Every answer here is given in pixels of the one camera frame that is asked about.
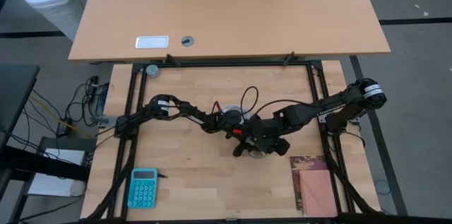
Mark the black power adapter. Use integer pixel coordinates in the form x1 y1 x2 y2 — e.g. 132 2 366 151
56 120 71 138

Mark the white lamp cord with switch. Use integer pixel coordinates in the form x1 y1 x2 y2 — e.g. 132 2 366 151
221 105 248 115

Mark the pink spiral notebook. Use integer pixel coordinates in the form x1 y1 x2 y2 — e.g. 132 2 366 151
299 170 339 218

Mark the grey power strip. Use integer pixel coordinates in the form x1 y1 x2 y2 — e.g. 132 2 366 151
92 116 116 129

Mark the black clamp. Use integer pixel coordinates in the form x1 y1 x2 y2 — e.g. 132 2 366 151
165 53 182 68
282 51 296 66

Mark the black metal beam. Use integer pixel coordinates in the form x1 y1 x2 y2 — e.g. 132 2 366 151
0 145 91 182

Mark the beige wooden desk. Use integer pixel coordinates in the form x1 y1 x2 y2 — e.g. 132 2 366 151
68 0 392 63

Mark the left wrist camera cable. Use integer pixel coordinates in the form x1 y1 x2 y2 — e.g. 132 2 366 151
240 86 259 119

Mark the black side table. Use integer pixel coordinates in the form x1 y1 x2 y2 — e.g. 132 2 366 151
0 64 40 149

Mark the teal calculator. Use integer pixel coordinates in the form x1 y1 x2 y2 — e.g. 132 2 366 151
126 167 159 209

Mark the white box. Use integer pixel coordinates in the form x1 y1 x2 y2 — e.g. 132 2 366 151
27 148 88 198

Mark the purple patterned book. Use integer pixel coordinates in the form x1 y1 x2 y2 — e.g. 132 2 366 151
290 155 329 211

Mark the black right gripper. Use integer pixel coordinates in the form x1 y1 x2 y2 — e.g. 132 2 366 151
246 117 291 157

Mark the white rectangular tray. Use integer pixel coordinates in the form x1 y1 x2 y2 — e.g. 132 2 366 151
135 35 170 49

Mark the yellow cable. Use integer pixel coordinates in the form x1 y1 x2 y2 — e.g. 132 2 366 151
28 95 93 139

